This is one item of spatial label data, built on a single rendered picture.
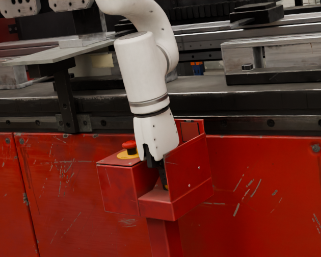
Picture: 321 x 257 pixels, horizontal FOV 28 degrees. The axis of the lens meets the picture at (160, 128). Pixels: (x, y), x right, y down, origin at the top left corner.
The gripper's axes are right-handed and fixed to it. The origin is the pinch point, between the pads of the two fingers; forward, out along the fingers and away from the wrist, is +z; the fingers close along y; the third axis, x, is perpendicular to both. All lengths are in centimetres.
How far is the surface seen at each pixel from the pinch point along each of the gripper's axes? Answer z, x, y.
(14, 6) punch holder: -38, -66, -33
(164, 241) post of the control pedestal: 15.6, -3.7, 2.4
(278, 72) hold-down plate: -13.0, 16.8, -28.7
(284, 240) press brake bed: 25.7, 15.5, -18.2
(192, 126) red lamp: -7.6, 2.9, -9.6
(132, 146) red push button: -6.7, -8.2, -0.7
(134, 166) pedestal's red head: -4.1, -4.8, 4.3
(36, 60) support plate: -26.2, -38.2, -9.3
